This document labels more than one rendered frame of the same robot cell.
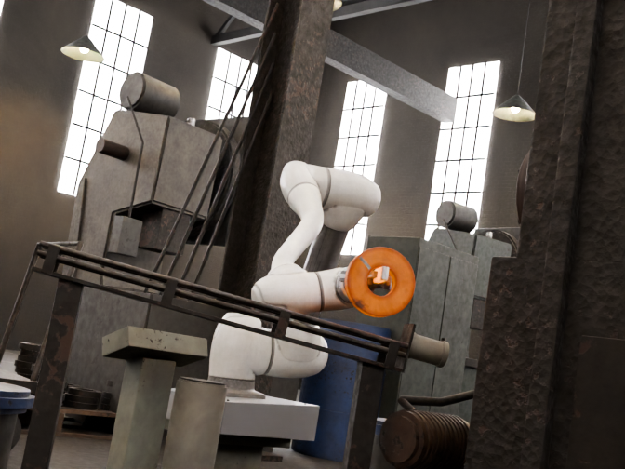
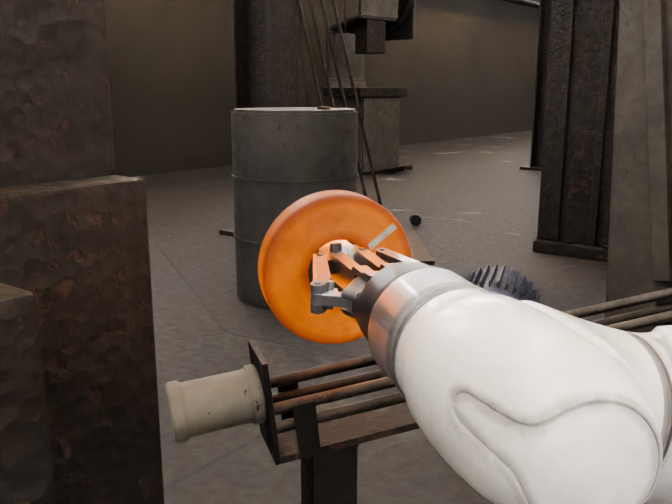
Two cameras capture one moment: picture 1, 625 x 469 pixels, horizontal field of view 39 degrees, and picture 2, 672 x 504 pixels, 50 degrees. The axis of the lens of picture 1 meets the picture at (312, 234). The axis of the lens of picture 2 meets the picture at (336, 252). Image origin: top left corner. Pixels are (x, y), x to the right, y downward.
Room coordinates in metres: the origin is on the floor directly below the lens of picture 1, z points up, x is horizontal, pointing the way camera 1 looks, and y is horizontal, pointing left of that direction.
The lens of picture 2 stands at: (2.65, -0.26, 0.98)
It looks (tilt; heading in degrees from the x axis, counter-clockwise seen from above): 13 degrees down; 172
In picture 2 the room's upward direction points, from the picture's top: straight up
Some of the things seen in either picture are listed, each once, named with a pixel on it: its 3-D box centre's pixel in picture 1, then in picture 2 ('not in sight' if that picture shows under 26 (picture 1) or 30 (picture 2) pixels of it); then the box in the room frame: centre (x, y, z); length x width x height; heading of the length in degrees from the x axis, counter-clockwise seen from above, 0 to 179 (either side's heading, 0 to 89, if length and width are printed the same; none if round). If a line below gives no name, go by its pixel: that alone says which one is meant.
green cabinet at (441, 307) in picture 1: (411, 354); not in sight; (6.15, -0.80, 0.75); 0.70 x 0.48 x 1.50; 135
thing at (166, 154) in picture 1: (150, 235); not in sight; (7.64, 1.38, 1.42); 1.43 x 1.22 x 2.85; 50
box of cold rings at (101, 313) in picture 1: (180, 365); not in sight; (5.66, 0.69, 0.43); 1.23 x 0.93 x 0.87; 133
